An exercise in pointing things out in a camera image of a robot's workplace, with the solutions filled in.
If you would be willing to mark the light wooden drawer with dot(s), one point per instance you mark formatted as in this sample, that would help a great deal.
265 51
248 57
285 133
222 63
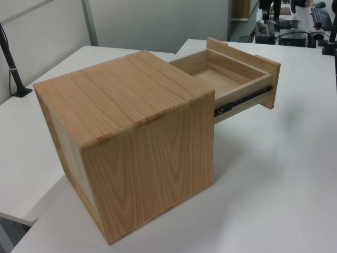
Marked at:
226 76

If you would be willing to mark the light wooden drawer cabinet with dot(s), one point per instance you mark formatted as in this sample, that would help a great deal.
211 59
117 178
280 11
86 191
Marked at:
126 105

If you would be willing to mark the black metal drawer slide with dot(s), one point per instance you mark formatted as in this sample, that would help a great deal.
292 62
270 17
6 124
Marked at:
223 108

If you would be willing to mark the light wooden board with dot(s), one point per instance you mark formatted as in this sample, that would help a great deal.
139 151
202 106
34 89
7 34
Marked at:
243 9

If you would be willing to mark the black stand with pole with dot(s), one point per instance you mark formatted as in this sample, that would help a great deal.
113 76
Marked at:
264 10

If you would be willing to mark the black equipment box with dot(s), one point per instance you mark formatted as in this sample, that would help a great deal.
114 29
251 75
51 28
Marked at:
292 39

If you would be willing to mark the black computer keyboard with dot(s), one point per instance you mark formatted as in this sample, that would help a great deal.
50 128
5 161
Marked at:
321 17

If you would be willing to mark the black computer mouse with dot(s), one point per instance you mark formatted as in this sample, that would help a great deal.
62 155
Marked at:
320 4

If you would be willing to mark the black camera stand pole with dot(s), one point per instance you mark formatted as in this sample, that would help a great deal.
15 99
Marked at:
11 66

